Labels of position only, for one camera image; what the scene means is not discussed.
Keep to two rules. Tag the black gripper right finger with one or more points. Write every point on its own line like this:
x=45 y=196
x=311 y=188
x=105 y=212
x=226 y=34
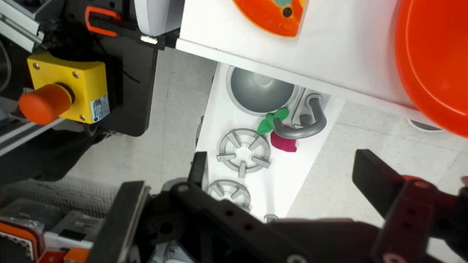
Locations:
x=370 y=176

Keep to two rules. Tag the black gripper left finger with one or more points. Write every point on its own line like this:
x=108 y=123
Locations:
x=197 y=176

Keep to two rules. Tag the orange plate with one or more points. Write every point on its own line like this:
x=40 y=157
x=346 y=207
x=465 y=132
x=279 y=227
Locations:
x=432 y=63

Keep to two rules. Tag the grey toy burner grate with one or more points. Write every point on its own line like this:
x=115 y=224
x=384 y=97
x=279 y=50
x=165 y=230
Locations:
x=257 y=161
x=216 y=188

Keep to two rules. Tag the grey toy faucet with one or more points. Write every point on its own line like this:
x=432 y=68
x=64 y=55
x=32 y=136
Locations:
x=311 y=129

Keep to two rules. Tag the white toy stovetop board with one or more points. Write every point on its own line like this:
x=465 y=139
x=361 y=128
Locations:
x=292 y=180

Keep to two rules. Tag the grey toy sink bowl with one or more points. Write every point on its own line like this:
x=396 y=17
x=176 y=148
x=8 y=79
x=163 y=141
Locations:
x=257 y=90

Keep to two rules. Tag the yellow emergency stop red button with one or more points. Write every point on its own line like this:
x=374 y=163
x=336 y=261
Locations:
x=73 y=82

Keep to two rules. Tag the pizza slice toy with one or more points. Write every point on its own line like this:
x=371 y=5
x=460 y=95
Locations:
x=263 y=15

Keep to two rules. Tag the aluminium extrusion rail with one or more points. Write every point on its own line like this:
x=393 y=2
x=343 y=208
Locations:
x=19 y=27

